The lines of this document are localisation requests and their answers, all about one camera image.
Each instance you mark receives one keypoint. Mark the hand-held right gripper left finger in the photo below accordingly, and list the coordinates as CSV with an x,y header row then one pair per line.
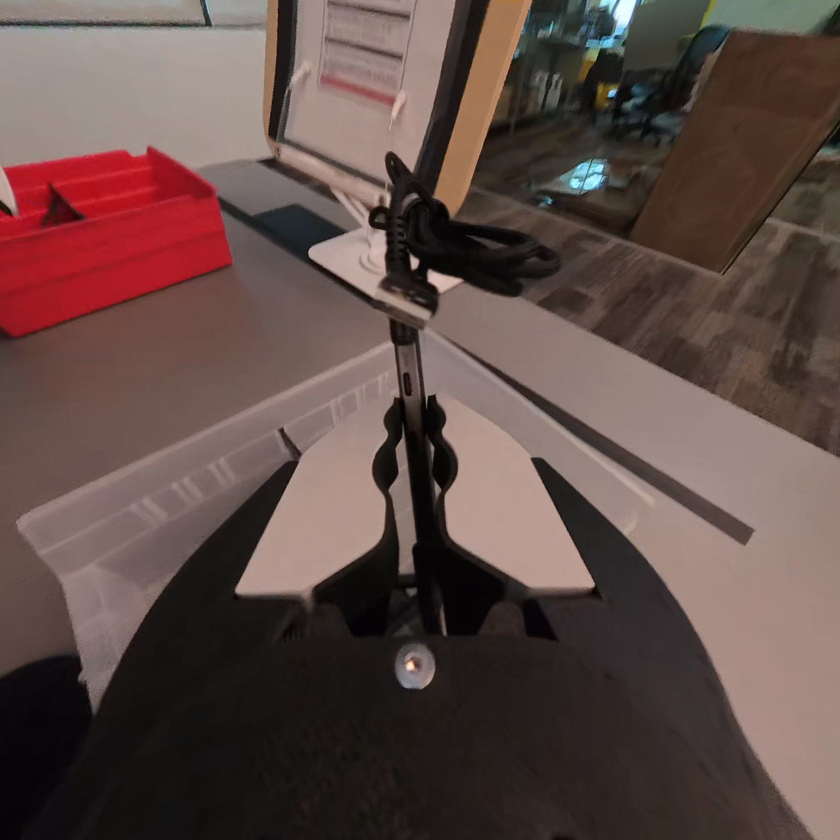
x,y
315,518

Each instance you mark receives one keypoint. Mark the clear plastic bin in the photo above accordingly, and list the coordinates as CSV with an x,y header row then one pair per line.
x,y
164,499

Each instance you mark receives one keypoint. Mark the instruction sheet in sleeve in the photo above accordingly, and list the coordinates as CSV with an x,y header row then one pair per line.
x,y
354,85

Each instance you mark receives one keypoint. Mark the brown wood panel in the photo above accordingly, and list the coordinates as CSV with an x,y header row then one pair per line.
x,y
741,151

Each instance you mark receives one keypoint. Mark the white stand base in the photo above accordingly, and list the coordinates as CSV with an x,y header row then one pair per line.
x,y
341,259

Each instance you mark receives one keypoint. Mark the wooden sign board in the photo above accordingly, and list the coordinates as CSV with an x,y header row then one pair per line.
x,y
492,79

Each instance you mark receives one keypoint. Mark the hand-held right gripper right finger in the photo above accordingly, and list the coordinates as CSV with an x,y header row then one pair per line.
x,y
512,518

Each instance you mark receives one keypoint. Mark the dark blue mat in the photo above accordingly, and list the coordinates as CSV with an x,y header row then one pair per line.
x,y
295,229

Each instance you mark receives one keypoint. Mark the black office chair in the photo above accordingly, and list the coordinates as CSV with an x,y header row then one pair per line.
x,y
695,59

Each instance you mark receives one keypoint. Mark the red plastic bin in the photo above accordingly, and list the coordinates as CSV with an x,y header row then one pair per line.
x,y
118,256

